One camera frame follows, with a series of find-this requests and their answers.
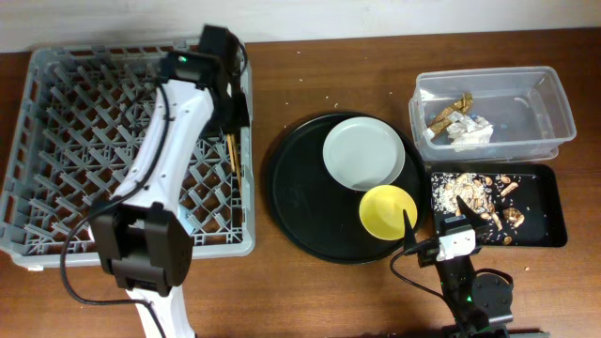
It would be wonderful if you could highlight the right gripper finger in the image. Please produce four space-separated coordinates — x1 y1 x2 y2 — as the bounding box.
456 195 488 230
403 209 416 252

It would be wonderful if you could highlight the rice and nutshell waste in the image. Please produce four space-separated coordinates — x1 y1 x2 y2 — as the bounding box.
431 173 525 246

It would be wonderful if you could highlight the yellow bowl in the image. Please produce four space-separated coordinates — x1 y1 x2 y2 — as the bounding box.
359 185 418 240

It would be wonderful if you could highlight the wooden chopstick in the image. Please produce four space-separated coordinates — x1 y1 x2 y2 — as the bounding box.
228 134 242 191
226 134 236 173

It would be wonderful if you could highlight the brown snack wrapper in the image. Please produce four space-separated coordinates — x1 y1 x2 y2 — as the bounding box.
427 93 473 136

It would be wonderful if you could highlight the grey plate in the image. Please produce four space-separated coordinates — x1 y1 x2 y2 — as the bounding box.
322 116 406 192

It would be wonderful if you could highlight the white tissue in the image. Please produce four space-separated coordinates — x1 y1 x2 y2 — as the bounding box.
424 112 494 146

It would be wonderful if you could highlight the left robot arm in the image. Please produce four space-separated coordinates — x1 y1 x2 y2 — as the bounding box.
89 25 251 337

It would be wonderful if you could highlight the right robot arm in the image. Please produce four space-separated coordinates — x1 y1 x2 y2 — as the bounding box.
390 197 550 338

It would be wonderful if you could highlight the grey dishwasher rack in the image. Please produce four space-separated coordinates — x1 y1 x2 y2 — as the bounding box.
1 39 255 271

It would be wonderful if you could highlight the black rectangular tray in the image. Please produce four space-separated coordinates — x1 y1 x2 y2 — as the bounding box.
430 163 567 247

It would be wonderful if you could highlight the clear plastic bin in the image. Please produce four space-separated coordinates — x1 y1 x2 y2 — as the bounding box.
408 66 577 162

